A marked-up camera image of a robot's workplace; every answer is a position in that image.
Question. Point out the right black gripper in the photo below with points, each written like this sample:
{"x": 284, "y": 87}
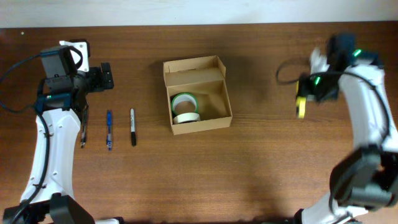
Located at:
{"x": 306, "y": 92}

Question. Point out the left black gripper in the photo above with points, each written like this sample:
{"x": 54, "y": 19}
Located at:
{"x": 106, "y": 75}

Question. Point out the yellow highlighter marker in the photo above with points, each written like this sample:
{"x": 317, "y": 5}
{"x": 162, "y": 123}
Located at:
{"x": 300, "y": 103}

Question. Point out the black pen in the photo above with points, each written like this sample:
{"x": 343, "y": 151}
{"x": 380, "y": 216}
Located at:
{"x": 84, "y": 127}

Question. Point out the black permanent marker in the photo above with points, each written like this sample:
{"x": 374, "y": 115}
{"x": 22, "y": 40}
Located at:
{"x": 133, "y": 128}

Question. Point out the blue pen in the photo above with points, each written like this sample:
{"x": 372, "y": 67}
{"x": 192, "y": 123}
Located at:
{"x": 109, "y": 131}

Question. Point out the cardboard box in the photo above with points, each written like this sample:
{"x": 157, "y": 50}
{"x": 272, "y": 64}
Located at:
{"x": 205, "y": 78}

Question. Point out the green tape roll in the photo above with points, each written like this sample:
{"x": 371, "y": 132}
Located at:
{"x": 184, "y": 103}

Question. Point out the cream masking tape roll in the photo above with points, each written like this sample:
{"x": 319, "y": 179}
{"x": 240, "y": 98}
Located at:
{"x": 186, "y": 118}

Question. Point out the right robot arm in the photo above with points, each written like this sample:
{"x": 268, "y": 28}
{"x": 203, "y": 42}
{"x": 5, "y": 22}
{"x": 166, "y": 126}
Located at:
{"x": 366, "y": 180}

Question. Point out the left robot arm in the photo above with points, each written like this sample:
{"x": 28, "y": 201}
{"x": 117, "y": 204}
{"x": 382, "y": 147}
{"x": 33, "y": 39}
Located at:
{"x": 61, "y": 110}

